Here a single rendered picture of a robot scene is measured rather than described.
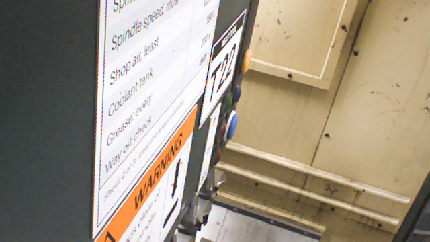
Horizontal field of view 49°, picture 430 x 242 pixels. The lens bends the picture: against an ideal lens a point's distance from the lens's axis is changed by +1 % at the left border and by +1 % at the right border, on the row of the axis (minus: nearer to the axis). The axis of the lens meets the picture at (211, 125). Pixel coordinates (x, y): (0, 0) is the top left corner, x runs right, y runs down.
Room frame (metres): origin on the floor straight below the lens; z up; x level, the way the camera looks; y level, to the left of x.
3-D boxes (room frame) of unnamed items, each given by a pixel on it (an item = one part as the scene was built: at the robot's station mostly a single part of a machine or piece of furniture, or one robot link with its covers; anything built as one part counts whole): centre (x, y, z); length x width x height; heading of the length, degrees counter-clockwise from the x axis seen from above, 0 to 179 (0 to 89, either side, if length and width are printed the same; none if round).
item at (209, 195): (0.78, -0.01, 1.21); 0.06 x 0.06 x 0.03
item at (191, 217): (0.67, 0.01, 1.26); 0.04 x 0.04 x 0.07
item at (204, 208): (0.73, 0.00, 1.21); 0.07 x 0.05 x 0.01; 78
